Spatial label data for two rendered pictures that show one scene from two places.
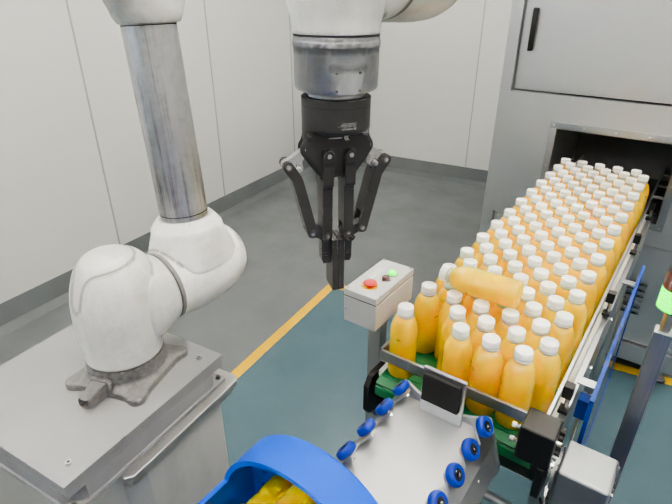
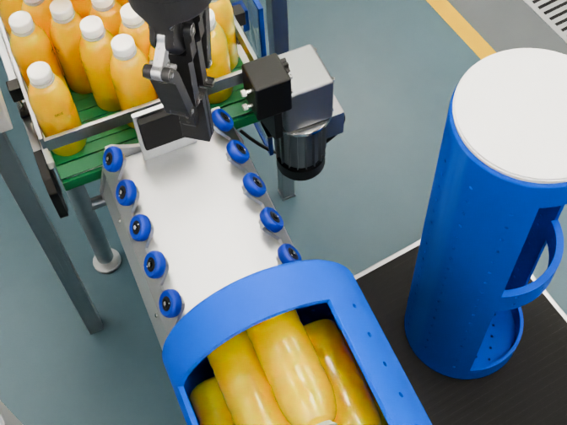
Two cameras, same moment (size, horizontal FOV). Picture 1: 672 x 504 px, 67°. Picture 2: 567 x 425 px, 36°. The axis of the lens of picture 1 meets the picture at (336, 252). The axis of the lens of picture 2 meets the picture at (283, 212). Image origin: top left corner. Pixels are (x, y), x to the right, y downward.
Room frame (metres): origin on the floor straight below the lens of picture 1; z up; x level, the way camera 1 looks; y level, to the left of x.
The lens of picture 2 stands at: (0.18, 0.41, 2.19)
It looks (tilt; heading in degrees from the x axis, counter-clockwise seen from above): 59 degrees down; 304
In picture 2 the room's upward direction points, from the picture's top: 3 degrees counter-clockwise
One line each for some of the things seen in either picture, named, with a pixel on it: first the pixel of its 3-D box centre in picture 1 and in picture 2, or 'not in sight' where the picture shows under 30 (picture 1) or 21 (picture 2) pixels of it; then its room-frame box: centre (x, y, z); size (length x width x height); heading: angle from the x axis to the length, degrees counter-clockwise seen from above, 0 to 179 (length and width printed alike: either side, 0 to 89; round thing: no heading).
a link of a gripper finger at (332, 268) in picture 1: (332, 260); (193, 116); (0.56, 0.00, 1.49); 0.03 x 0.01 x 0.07; 17
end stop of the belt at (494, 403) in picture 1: (455, 386); (153, 107); (0.91, -0.28, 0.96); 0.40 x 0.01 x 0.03; 54
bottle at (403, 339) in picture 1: (403, 342); (55, 110); (1.04, -0.17, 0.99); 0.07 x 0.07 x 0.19
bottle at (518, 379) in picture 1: (516, 388); (209, 57); (0.87, -0.41, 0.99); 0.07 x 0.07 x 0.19
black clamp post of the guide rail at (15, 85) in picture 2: not in sight; (18, 98); (1.16, -0.19, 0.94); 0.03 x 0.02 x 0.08; 144
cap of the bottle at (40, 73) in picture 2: (405, 309); (40, 73); (1.04, -0.17, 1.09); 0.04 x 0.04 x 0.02
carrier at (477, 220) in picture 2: not in sight; (490, 242); (0.31, -0.55, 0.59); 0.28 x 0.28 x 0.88
